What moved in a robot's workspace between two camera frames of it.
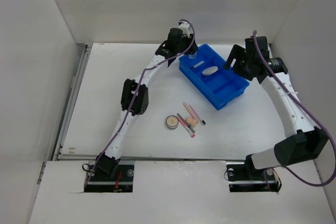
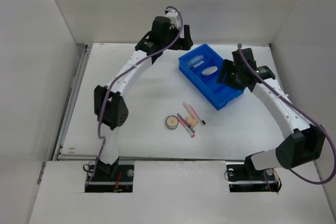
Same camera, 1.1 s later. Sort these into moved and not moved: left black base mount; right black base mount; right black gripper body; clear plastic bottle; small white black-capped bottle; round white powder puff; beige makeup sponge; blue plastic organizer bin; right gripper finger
Moved: right black gripper body; clear plastic bottle; right gripper finger
Not moved: round white powder puff; right black base mount; small white black-capped bottle; beige makeup sponge; left black base mount; blue plastic organizer bin
